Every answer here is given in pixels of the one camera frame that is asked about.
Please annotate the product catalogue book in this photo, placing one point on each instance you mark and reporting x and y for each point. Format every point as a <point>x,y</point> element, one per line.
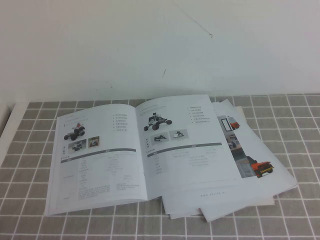
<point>175,162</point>

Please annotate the plain white paper sheet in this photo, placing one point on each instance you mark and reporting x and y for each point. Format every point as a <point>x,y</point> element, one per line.
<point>182,215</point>
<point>212,216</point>

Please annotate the brochure with orange vehicle print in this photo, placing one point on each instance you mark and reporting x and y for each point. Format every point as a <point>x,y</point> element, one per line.
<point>275,172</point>

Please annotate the grey checkered tablecloth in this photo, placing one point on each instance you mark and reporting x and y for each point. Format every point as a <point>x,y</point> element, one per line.
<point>287,220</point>

